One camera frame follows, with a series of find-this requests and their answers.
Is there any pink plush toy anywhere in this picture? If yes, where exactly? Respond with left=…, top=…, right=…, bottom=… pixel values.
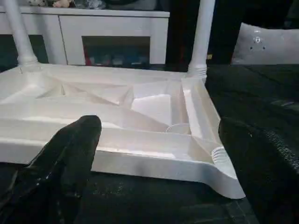
left=52, top=0, right=76, bottom=8

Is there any white glass-door cabinet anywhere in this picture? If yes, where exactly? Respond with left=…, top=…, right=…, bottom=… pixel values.
left=0, top=4, right=170, bottom=67

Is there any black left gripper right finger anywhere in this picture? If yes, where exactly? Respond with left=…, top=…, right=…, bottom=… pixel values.
left=218, top=116, right=299, bottom=224

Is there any white plastic table top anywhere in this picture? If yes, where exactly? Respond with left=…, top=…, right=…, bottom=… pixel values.
left=0, top=63, right=246, bottom=200

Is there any white plastic table leg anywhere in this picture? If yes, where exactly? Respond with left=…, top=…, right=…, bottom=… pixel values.
left=1, top=0, right=41, bottom=69
left=187, top=0, right=217, bottom=79

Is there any black table mat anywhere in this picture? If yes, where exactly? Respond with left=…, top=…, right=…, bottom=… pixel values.
left=0, top=63, right=299, bottom=224

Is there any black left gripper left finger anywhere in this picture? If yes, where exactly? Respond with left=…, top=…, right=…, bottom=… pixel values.
left=0, top=115, right=103, bottom=224

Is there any light grey cushion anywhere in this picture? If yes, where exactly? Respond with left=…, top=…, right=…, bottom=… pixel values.
left=232, top=22, right=299, bottom=66

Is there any black tall cabinet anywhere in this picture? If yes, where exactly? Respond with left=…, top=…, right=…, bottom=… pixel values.
left=166, top=0, right=299, bottom=66

